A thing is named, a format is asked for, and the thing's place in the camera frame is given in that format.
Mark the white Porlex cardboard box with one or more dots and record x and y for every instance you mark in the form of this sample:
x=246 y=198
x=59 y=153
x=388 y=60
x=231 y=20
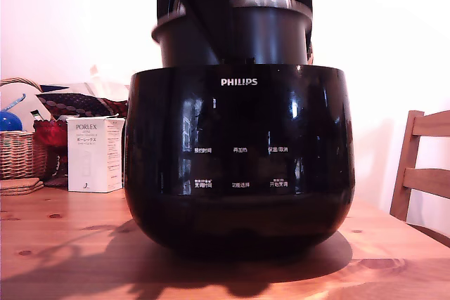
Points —
x=88 y=159

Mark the light blue ribbon stick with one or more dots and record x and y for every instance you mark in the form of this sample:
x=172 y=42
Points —
x=14 y=102

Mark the black cooking pot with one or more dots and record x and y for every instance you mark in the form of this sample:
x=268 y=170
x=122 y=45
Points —
x=267 y=36

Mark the brown object behind lid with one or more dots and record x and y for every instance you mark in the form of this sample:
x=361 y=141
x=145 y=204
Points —
x=310 y=55

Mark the woven wicker basket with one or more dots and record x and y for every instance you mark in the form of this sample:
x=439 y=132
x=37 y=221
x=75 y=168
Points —
x=19 y=156

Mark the dark patterned cushion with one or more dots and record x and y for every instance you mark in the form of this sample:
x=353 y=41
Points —
x=84 y=103

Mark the stack of cork coasters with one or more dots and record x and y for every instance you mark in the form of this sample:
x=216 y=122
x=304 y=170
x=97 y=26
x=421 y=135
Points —
x=20 y=187

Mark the blue ball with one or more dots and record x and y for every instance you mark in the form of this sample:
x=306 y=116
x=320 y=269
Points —
x=10 y=121

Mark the black Philips rice cooker body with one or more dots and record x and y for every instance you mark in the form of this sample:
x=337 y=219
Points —
x=242 y=215

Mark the wooden chair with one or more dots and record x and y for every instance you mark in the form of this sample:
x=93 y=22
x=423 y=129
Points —
x=427 y=177

